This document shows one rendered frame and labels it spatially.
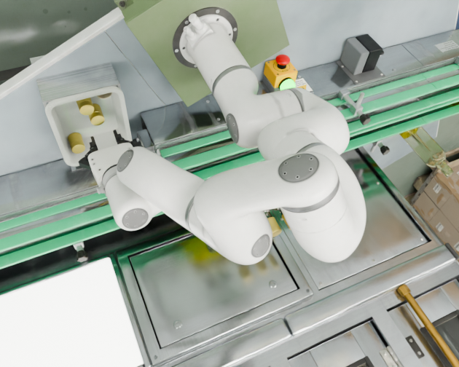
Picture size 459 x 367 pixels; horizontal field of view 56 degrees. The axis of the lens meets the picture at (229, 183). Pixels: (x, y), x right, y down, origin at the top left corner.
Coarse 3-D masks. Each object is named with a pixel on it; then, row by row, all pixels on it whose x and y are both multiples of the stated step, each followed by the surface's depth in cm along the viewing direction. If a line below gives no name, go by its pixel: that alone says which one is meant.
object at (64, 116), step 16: (80, 96) 94; (96, 96) 105; (112, 96) 106; (48, 112) 94; (64, 112) 105; (112, 112) 111; (64, 128) 108; (80, 128) 111; (96, 128) 113; (112, 128) 115; (128, 128) 108; (64, 144) 105; (96, 144) 113; (112, 144) 114; (64, 160) 107
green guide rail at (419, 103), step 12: (420, 96) 143; (432, 96) 143; (444, 96) 143; (456, 96) 143; (384, 108) 138; (396, 108) 138; (408, 108) 138; (420, 108) 139; (348, 120) 134; (372, 120) 134; (384, 120) 135; (240, 156) 123; (252, 156) 123; (192, 168) 119; (204, 168) 120; (216, 168) 119; (228, 168) 120; (204, 180) 117
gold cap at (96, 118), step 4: (96, 104) 106; (96, 108) 105; (100, 108) 107; (96, 112) 105; (100, 112) 105; (92, 116) 104; (96, 116) 104; (100, 116) 104; (92, 120) 104; (96, 120) 105; (100, 120) 106; (92, 124) 106; (96, 124) 106; (100, 124) 106
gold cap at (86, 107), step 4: (76, 100) 102; (80, 100) 101; (84, 100) 101; (88, 100) 101; (80, 104) 100; (84, 104) 100; (88, 104) 100; (92, 104) 101; (80, 108) 100; (84, 108) 101; (88, 108) 101; (92, 108) 102; (80, 112) 101; (84, 112) 102; (88, 112) 102; (92, 112) 103
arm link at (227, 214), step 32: (288, 160) 55; (320, 160) 53; (224, 192) 56; (256, 192) 54; (288, 192) 52; (320, 192) 51; (192, 224) 67; (224, 224) 56; (256, 224) 58; (224, 256) 63; (256, 256) 61
